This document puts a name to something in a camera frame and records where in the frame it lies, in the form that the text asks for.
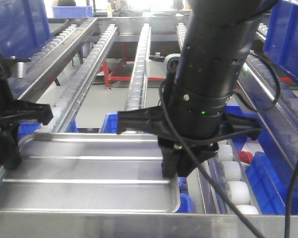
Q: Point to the far left roller track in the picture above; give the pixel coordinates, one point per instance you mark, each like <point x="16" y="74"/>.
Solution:
<point x="21" y="69"/>

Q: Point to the small silver ribbed tray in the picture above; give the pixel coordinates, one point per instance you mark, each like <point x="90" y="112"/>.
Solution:
<point x="88" y="173"/>

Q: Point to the far right roller track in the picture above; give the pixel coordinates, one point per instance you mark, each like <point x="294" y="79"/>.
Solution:
<point x="287" y="95"/>

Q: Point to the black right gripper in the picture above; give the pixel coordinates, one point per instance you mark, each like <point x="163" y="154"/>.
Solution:
<point x="177" y="161"/>

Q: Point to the left white roller track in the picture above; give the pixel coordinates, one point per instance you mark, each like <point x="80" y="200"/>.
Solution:
<point x="74" y="95"/>

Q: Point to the white roller track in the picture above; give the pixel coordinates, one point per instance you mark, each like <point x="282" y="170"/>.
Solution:
<point x="137" y="91"/>
<point x="231" y="172"/>
<point x="74" y="95"/>

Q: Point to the blue bin below right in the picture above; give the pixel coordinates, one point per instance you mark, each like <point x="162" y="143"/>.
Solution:
<point x="269" y="173"/>

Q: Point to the right white roller track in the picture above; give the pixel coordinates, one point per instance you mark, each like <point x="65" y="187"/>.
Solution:
<point x="231" y="172"/>

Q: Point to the blue bin below left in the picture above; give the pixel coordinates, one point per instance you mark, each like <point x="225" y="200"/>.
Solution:
<point x="27" y="128"/>

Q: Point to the middle white roller track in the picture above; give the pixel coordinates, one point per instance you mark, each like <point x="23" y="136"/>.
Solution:
<point x="137" y="91"/>

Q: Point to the dark tray far left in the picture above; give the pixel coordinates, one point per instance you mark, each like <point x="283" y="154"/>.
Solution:
<point x="57" y="25"/>

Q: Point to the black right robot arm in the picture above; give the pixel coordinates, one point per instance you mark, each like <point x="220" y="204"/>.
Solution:
<point x="192" y="111"/>

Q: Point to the blue bin upper right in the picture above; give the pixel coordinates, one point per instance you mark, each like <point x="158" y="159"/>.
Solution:
<point x="281" y="44"/>

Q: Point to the blue bin below centre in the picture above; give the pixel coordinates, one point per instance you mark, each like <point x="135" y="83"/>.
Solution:
<point x="186" y="202"/>

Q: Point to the red object in bin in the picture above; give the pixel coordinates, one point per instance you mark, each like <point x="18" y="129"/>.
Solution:
<point x="245" y="156"/>

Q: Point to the distant blue crate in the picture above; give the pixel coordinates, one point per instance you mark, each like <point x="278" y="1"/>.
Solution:
<point x="72" y="11"/>

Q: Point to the blue bin below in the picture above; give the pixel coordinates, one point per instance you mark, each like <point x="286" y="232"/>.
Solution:
<point x="186" y="202"/>
<point x="269" y="173"/>
<point x="27" y="128"/>

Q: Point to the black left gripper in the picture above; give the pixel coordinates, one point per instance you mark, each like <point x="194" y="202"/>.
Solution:
<point x="12" y="113"/>

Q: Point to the red steel floor frame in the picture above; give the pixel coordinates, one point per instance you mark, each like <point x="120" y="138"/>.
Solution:
<point x="119" y="63"/>

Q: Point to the blue bin upper left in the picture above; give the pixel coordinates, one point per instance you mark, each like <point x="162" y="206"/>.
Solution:
<point x="24" y="28"/>

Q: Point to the steel flow rack frame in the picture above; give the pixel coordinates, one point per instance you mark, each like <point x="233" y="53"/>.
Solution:
<point x="123" y="224"/>

